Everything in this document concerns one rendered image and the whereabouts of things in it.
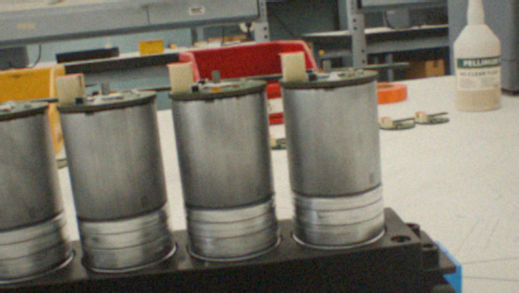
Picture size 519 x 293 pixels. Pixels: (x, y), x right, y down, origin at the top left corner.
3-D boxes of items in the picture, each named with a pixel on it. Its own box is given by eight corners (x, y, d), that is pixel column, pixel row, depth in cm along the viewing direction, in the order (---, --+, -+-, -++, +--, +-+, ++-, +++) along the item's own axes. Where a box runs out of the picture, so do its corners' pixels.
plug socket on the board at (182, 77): (203, 90, 14) (199, 62, 14) (168, 94, 14) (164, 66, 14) (204, 87, 15) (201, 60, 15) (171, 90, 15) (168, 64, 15)
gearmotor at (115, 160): (175, 299, 14) (147, 95, 13) (79, 308, 14) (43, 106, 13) (183, 261, 17) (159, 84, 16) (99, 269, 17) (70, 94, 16)
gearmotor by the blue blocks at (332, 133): (396, 274, 15) (387, 71, 14) (300, 286, 15) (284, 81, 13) (373, 240, 17) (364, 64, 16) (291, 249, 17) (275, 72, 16)
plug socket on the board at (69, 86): (89, 102, 14) (85, 74, 14) (55, 106, 14) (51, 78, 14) (96, 98, 15) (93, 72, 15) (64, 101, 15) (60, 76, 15)
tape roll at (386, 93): (329, 103, 54) (327, 90, 54) (372, 94, 57) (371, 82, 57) (378, 107, 49) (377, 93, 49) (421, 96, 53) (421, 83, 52)
